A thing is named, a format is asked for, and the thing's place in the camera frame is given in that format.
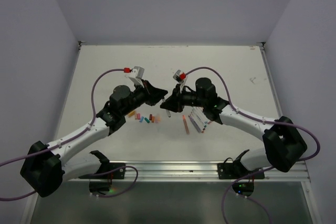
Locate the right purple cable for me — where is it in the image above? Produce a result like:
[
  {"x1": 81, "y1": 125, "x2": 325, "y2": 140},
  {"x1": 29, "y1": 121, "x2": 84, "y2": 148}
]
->
[{"x1": 180, "y1": 66, "x2": 321, "y2": 162}]

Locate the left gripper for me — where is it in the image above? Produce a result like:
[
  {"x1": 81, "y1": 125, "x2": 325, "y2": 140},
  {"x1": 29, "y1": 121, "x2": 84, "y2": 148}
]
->
[{"x1": 121, "y1": 78, "x2": 166, "y2": 116}]

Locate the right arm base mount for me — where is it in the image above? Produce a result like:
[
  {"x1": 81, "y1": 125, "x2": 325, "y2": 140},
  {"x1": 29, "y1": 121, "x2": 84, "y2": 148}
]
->
[{"x1": 216, "y1": 156, "x2": 265, "y2": 196}]

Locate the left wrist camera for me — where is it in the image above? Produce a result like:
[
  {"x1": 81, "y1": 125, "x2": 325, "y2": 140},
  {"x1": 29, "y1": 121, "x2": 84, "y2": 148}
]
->
[{"x1": 128, "y1": 66, "x2": 144, "y2": 86}]

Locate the purple grey marker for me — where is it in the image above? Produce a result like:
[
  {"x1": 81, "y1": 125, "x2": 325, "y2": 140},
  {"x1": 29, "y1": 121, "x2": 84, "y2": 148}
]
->
[{"x1": 188, "y1": 115, "x2": 202, "y2": 133}]

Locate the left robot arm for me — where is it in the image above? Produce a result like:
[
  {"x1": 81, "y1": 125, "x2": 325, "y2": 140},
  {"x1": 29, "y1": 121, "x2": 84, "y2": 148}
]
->
[{"x1": 20, "y1": 80, "x2": 168, "y2": 197}]

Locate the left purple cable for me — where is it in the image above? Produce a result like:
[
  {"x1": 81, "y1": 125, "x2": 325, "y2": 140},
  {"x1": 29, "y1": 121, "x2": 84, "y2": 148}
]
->
[{"x1": 0, "y1": 68, "x2": 131, "y2": 201}]

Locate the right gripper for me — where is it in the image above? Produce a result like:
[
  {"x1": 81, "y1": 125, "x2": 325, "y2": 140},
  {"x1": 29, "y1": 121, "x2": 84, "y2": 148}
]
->
[{"x1": 161, "y1": 83, "x2": 206, "y2": 112}]

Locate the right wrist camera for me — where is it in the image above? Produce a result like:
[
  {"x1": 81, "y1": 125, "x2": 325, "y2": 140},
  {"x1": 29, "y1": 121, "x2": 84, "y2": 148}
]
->
[{"x1": 173, "y1": 70, "x2": 187, "y2": 92}]

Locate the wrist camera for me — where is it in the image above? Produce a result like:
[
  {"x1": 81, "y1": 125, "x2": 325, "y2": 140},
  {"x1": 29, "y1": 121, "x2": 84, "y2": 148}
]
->
[
  {"x1": 128, "y1": 66, "x2": 144, "y2": 86},
  {"x1": 173, "y1": 70, "x2": 187, "y2": 92}
]

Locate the aluminium rail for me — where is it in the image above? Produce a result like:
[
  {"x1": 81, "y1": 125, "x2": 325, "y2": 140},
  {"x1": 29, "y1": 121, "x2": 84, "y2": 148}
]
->
[{"x1": 78, "y1": 159, "x2": 312, "y2": 182}]

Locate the neon orange tip marker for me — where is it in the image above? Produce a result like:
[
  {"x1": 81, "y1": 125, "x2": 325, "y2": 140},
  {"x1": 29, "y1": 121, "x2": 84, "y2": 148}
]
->
[{"x1": 182, "y1": 115, "x2": 190, "y2": 135}]

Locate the black cap marker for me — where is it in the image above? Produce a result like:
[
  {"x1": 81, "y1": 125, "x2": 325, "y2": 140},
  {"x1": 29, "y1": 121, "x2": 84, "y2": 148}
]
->
[{"x1": 161, "y1": 98, "x2": 171, "y2": 118}]

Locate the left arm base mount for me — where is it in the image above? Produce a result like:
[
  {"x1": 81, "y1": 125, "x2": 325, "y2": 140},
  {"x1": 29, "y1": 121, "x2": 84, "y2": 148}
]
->
[{"x1": 79, "y1": 165, "x2": 139, "y2": 199}]

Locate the purple cable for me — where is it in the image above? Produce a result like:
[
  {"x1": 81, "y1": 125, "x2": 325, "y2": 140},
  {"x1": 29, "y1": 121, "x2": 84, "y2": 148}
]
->
[
  {"x1": 0, "y1": 68, "x2": 131, "y2": 201},
  {"x1": 180, "y1": 66, "x2": 321, "y2": 162}
]

